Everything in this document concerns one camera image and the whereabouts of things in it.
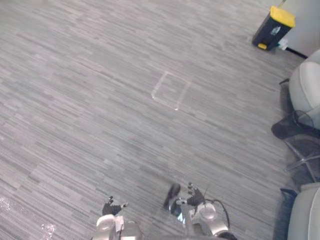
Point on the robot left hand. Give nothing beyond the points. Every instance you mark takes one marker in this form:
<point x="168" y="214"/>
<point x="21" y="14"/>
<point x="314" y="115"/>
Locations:
<point x="110" y="208"/>

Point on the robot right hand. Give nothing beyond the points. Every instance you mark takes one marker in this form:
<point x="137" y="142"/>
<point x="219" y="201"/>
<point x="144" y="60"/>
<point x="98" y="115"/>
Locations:
<point x="195" y="195"/>

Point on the silver robot leg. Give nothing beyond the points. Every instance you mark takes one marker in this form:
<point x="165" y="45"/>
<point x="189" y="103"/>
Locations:
<point x="181" y="212"/>

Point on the robot dark foot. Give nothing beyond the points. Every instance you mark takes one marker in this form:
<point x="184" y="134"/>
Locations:
<point x="172" y="195"/>

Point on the clear tape floor marking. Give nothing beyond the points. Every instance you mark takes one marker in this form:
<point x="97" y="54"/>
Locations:
<point x="171" y="90"/>

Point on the grey armchair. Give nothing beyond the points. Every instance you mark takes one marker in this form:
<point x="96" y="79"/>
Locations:
<point x="305" y="87"/>
<point x="305" y="212"/>

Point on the black bin with yellow lid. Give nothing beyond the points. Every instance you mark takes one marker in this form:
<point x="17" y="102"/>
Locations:
<point x="273" y="28"/>

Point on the white wall socket box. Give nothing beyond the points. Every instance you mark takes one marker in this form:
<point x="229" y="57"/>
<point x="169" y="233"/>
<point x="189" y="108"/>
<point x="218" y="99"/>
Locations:
<point x="283" y="44"/>

